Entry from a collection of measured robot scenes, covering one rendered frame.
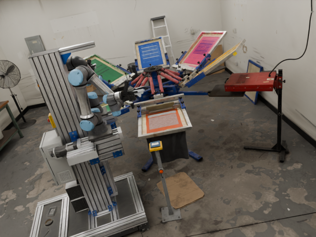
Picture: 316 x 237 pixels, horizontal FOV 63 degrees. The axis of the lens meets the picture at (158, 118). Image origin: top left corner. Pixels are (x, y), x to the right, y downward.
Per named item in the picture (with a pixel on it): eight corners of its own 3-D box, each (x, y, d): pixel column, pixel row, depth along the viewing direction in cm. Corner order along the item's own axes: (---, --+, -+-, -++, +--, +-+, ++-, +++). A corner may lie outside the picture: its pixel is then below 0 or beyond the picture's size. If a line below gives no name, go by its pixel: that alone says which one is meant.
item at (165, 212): (181, 218, 291) (167, 148, 250) (162, 222, 292) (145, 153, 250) (178, 204, 311) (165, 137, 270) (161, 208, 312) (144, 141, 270)
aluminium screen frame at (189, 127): (192, 129, 275) (192, 126, 273) (138, 139, 276) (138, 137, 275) (181, 102, 346) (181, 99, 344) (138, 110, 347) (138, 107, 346)
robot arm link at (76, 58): (82, 51, 257) (103, 75, 302) (72, 53, 260) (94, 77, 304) (81, 61, 253) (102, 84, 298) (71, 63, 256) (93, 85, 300)
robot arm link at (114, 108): (123, 110, 222) (119, 98, 218) (120, 116, 212) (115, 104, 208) (115, 112, 224) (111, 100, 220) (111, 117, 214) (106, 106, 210)
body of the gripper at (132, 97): (138, 96, 210) (124, 99, 213) (135, 86, 206) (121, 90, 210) (136, 100, 203) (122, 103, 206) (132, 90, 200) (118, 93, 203)
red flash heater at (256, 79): (279, 79, 340) (279, 70, 335) (276, 92, 305) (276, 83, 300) (232, 80, 369) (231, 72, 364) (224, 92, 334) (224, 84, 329)
